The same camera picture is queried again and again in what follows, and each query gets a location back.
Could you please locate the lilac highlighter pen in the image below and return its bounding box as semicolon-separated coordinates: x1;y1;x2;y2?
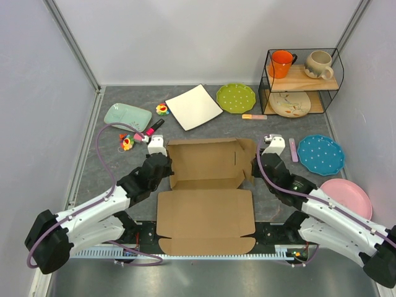
288;138;299;163

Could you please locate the brown cardboard box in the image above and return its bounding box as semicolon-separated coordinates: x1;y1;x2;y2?
157;138;256;256

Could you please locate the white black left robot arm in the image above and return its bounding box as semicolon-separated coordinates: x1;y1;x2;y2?
25;153;173;274

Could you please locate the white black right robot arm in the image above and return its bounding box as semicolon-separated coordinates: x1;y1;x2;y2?
252;152;395;288

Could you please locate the pink eraser block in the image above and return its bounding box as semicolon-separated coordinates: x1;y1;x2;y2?
134;133;143;142

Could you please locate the blue polka dot plate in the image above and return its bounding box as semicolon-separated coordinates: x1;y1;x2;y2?
297;134;345;176

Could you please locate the pink black highlighter marker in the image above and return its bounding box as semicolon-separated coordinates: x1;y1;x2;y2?
145;119;165;136

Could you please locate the orange pink pastel highlighter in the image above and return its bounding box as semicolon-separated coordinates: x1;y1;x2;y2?
241;114;267;120

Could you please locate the cream floral oval plate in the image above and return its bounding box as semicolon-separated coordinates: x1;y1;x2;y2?
269;92;311;118

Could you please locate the mint green rectangular tray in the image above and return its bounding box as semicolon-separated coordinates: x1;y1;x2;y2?
104;103;152;132

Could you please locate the green polka dot plate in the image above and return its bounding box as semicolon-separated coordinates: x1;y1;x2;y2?
216;84;256;114

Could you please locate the colourful flower plush toy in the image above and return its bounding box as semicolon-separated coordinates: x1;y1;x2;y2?
156;103;170;116

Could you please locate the pink round plate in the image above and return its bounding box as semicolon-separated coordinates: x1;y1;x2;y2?
321;178;372;220

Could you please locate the white square plate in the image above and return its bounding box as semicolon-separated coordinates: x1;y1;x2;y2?
165;84;223;131

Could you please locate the orange mug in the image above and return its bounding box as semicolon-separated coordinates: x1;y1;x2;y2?
269;50;298;79

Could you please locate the beige ceramic mug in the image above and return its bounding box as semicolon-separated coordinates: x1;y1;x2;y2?
304;50;334;80

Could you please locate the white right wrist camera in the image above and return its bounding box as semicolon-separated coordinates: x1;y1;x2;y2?
261;134;286;156

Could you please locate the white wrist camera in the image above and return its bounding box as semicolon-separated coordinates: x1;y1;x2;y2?
261;134;286;156
147;135;168;156

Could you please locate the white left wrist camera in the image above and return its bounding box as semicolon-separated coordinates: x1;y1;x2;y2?
147;135;168;156

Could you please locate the rainbow flower keychain toy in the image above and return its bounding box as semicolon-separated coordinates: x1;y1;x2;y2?
118;134;134;153

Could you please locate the grey slotted cable duct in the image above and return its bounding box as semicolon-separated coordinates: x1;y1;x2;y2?
72;245;294;260

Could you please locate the black wire wooden shelf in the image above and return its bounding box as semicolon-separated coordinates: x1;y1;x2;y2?
259;48;344;115

